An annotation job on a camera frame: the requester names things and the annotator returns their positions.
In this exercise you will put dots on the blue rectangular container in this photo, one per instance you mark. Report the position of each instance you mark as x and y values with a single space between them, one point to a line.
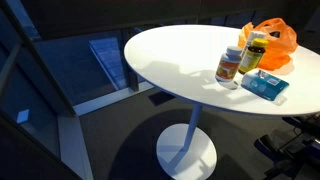
263 86

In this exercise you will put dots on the orange plastic bag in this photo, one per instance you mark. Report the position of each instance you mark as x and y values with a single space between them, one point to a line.
280 46

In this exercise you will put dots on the white bottle orange label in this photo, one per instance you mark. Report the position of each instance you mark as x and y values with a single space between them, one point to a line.
228 66

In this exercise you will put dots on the white round table base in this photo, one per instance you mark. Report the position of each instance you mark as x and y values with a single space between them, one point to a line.
196 163

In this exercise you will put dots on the yellow-capped amber pill bottle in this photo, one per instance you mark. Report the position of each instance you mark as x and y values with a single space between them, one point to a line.
250 60

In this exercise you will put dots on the white tube bottle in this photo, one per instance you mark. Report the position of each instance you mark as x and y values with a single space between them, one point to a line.
255 36

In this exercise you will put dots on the white table pedestal column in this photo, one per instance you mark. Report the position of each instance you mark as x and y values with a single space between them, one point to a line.
193 126

